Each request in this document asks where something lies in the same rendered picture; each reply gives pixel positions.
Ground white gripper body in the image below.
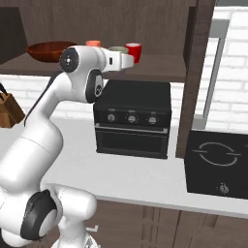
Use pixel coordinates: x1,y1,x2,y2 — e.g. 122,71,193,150
120,52,136,70

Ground grey range hood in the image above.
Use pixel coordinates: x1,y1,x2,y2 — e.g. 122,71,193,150
193,18,231,131

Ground dark wood cabinet door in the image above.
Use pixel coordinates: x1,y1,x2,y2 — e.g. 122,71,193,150
175,0,217,160

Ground black hob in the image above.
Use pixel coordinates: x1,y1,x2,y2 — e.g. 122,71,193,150
184,129,248,201

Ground hob knob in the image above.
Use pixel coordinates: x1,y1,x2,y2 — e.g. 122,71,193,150
218,182,230,195

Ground black toaster oven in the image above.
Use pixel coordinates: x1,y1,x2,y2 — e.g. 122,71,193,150
93,79,172,160

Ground dark wood base cabinets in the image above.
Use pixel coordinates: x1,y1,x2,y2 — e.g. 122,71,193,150
0,199,248,248

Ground dark wood wall cabinet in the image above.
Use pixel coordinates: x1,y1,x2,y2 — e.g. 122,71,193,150
0,0,199,83

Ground grey-green bowl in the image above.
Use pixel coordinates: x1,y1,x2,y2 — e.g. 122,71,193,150
108,46,130,55

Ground toaster oven door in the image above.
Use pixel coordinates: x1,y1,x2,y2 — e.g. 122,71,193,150
94,123,170,160

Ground brown knife block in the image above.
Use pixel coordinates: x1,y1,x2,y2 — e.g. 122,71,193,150
0,83,26,130

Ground brown wooden bowl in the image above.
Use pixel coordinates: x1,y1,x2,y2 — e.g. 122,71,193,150
26,41,78,63

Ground red cup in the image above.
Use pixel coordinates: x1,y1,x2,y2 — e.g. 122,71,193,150
124,43,142,65

